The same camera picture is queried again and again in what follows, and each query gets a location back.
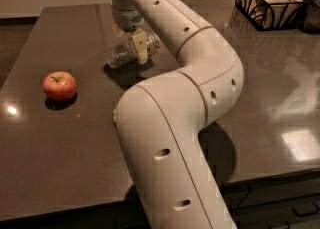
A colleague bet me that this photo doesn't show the green snack bag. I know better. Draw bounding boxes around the green snack bag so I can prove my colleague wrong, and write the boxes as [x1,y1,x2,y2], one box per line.
[113,108,117,124]

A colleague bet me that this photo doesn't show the black drawer handle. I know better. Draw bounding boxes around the black drawer handle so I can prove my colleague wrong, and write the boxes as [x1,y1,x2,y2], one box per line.
[292,202,320,217]

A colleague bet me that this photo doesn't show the clear plastic water bottle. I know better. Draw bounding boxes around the clear plastic water bottle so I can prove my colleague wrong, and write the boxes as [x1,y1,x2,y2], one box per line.
[105,34,160,69]

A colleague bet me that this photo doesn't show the black wire basket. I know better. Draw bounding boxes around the black wire basket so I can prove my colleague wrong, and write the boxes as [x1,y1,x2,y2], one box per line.
[234,0,305,32]

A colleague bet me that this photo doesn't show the red apple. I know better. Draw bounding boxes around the red apple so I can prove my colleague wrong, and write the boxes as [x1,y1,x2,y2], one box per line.
[42,71,77,103]

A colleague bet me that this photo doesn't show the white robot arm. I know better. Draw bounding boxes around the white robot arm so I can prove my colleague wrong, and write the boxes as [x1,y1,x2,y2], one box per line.
[112,0,244,229]

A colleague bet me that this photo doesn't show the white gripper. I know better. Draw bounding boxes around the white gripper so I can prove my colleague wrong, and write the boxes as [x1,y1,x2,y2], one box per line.
[111,0,148,64]

